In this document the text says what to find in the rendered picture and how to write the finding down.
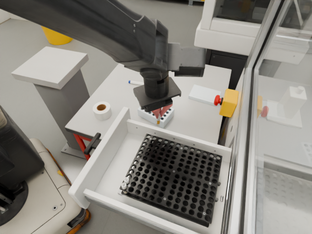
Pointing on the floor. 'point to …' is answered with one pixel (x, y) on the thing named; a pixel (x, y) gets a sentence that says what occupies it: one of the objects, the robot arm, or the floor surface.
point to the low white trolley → (87, 107)
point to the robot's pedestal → (58, 87)
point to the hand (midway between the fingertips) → (158, 114)
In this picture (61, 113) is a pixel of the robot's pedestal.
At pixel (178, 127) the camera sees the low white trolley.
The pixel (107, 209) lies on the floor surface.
